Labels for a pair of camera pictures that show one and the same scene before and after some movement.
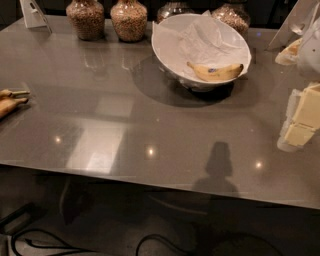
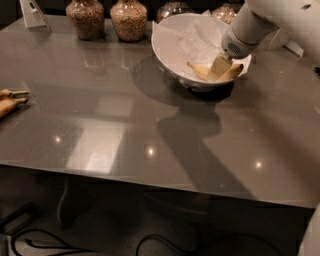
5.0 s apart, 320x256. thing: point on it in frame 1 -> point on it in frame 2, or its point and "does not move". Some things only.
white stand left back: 33,15 does not move
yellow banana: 217,73 does not move
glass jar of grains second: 129,18 does not move
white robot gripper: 310,53 -> 232,45
